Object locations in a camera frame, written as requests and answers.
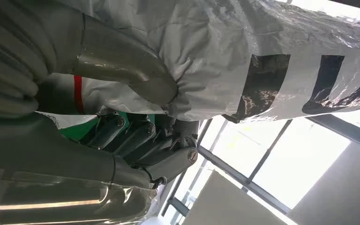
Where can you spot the dark window frame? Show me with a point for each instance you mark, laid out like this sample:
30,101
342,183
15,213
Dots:
245,181

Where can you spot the green conveyor belt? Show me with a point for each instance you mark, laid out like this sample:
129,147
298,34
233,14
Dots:
77,132

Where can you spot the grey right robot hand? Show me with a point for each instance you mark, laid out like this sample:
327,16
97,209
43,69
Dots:
43,149

